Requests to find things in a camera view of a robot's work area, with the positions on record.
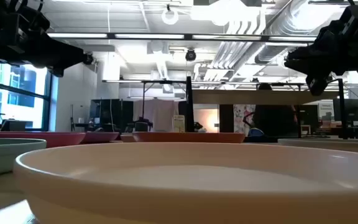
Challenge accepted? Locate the teal round plate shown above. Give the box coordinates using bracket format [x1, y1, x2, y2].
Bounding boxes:
[0, 137, 47, 179]

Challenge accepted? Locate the purple round plate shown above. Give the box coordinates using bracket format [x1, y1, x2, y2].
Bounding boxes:
[81, 131, 121, 144]

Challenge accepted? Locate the orange round plate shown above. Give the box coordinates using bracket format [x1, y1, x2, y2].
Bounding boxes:
[131, 131, 246, 144]

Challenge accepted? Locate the grey box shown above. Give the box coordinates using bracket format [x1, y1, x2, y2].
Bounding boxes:
[0, 119, 27, 132]

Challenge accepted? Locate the ceiling light track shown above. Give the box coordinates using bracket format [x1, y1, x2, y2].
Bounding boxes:
[47, 32, 318, 43]

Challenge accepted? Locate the blue chair back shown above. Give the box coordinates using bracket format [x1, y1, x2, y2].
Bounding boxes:
[247, 127, 265, 138]

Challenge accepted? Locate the black metal workstation frame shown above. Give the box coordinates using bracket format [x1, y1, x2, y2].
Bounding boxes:
[101, 79, 188, 124]

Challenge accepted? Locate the person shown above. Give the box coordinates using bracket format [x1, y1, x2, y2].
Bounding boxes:
[250, 82, 298, 138]

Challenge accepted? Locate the wooden shelf with black legs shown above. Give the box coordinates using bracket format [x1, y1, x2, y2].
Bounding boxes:
[185, 76, 346, 141]

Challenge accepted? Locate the white ring ceiling fixture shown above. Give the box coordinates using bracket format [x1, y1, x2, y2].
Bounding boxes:
[161, 4, 180, 26]

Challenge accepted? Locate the silver ventilation duct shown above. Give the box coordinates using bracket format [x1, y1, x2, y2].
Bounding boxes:
[255, 0, 323, 65]

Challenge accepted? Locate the black cabinet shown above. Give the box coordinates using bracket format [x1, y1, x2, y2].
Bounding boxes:
[89, 98, 134, 132]

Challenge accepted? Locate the white hanging cloth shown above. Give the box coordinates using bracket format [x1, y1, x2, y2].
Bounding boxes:
[133, 98, 180, 132]

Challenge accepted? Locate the pink round plate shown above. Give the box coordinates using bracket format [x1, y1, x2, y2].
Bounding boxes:
[0, 131, 86, 149]

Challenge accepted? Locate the yellow and white sign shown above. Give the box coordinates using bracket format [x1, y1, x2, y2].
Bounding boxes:
[172, 114, 186, 133]

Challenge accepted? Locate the dark computer monitor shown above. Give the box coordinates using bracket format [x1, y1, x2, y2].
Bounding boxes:
[333, 98, 358, 123]

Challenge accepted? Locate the cream round plate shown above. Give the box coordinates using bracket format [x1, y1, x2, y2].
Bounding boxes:
[12, 142, 358, 224]
[277, 138, 358, 156]

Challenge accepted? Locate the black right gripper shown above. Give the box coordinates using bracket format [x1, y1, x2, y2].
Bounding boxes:
[284, 12, 358, 96]

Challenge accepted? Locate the large window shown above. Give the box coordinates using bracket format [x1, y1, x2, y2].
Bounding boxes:
[0, 62, 53, 131]

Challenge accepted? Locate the black pillar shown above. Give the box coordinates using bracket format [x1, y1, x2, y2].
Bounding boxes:
[218, 104, 234, 133]

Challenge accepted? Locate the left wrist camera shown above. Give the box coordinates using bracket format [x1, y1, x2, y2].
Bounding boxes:
[17, 9, 52, 34]

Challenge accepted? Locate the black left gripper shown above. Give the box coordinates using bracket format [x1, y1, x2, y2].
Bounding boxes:
[0, 0, 86, 77]

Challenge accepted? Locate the colourful poster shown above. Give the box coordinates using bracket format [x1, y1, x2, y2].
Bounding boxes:
[233, 104, 256, 135]

